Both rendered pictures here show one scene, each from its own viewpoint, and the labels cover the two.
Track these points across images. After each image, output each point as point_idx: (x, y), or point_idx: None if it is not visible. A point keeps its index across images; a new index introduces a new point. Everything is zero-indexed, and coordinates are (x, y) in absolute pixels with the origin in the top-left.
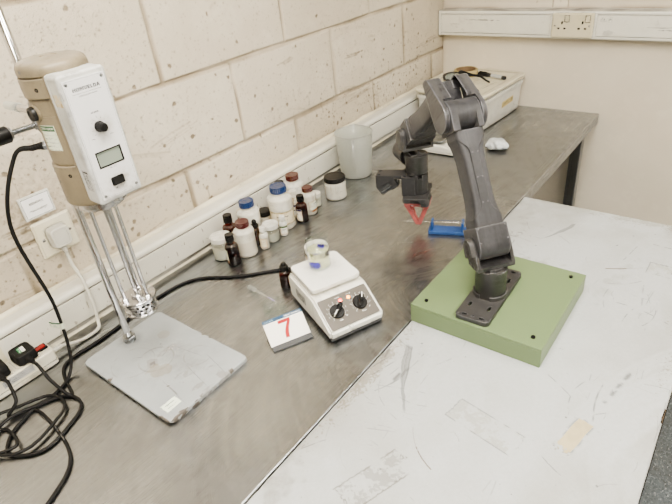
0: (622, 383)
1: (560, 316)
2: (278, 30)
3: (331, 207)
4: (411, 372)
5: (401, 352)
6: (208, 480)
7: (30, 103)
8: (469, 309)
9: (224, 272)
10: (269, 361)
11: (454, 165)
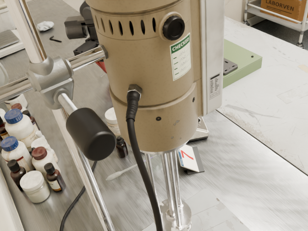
0: (278, 50)
1: (239, 46)
2: None
3: (32, 112)
4: (250, 109)
5: (230, 109)
6: None
7: (164, 13)
8: (223, 68)
9: (68, 197)
10: (212, 175)
11: (45, 47)
